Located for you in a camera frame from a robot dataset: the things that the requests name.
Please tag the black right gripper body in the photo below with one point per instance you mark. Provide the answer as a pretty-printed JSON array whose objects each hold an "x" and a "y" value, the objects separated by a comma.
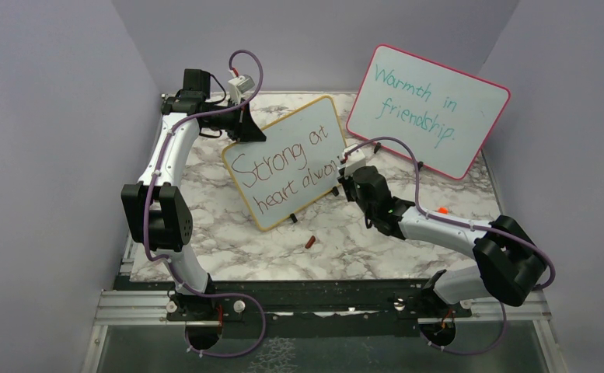
[{"x": 350, "y": 189}]

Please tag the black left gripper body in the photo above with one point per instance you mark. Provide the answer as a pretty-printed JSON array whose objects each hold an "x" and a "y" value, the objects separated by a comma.
[{"x": 233, "y": 122}]

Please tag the yellow framed whiteboard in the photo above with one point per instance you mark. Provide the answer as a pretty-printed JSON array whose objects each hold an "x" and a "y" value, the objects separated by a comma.
[{"x": 296, "y": 165}]

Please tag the brown marker cap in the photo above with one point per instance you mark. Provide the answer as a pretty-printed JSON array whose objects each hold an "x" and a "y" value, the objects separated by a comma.
[{"x": 310, "y": 242}]

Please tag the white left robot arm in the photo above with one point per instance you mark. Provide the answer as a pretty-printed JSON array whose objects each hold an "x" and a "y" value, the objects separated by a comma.
[{"x": 156, "y": 212}]

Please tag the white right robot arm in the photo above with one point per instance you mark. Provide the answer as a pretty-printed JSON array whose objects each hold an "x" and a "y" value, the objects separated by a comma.
[{"x": 507, "y": 267}]

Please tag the pink framed whiteboard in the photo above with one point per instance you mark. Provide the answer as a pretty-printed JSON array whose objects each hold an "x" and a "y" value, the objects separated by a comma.
[{"x": 439, "y": 114}]

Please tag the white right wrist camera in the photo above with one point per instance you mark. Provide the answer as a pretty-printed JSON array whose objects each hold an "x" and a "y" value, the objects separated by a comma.
[{"x": 351, "y": 159}]

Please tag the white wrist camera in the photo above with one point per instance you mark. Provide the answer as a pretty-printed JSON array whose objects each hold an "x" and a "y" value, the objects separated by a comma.
[
  {"x": 351, "y": 159},
  {"x": 239, "y": 86}
]

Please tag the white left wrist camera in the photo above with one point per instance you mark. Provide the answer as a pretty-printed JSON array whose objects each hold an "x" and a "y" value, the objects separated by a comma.
[{"x": 239, "y": 86}]

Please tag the aluminium table frame rail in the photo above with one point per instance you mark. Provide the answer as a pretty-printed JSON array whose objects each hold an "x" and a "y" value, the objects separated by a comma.
[{"x": 127, "y": 303}]

